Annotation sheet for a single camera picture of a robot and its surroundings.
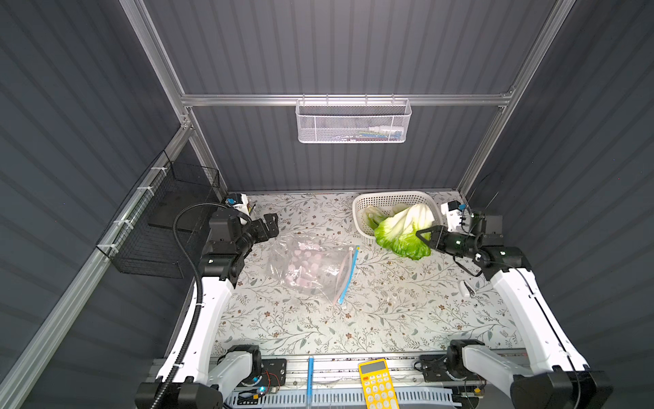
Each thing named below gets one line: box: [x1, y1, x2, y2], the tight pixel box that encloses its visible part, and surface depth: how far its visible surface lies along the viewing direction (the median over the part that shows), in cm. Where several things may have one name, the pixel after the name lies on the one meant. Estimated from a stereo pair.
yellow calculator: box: [357, 357, 401, 409], surface depth 72 cm
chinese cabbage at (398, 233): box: [374, 203, 436, 261], surface depth 76 cm
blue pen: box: [306, 357, 315, 408], surface depth 73 cm
